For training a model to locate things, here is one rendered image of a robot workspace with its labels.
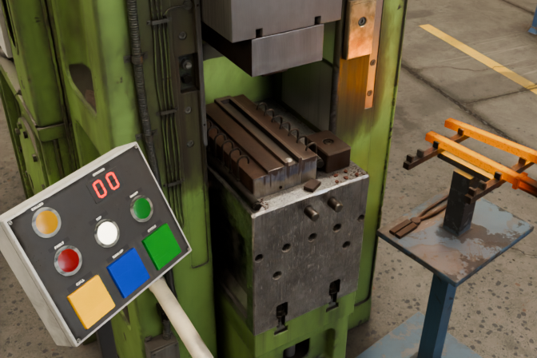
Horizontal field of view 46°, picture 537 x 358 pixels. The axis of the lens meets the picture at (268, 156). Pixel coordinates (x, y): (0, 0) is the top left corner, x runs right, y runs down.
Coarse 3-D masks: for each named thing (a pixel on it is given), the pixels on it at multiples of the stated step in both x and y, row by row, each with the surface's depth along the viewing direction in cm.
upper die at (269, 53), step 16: (208, 32) 164; (288, 32) 148; (304, 32) 150; (320, 32) 153; (224, 48) 158; (240, 48) 150; (256, 48) 145; (272, 48) 148; (288, 48) 150; (304, 48) 153; (320, 48) 155; (240, 64) 152; (256, 64) 148; (272, 64) 150; (288, 64) 152; (304, 64) 155
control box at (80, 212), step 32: (96, 160) 137; (128, 160) 135; (64, 192) 123; (96, 192) 128; (128, 192) 134; (160, 192) 140; (0, 224) 115; (32, 224) 118; (64, 224) 122; (96, 224) 127; (128, 224) 133; (160, 224) 139; (32, 256) 117; (96, 256) 126; (32, 288) 120; (64, 288) 120; (64, 320) 119
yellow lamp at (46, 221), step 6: (42, 216) 119; (48, 216) 120; (54, 216) 121; (36, 222) 118; (42, 222) 119; (48, 222) 120; (54, 222) 121; (42, 228) 119; (48, 228) 120; (54, 228) 121
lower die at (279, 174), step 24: (240, 96) 201; (216, 120) 189; (240, 120) 187; (264, 120) 188; (240, 144) 177; (264, 144) 175; (288, 144) 177; (240, 168) 170; (264, 168) 167; (288, 168) 169; (312, 168) 174; (264, 192) 169
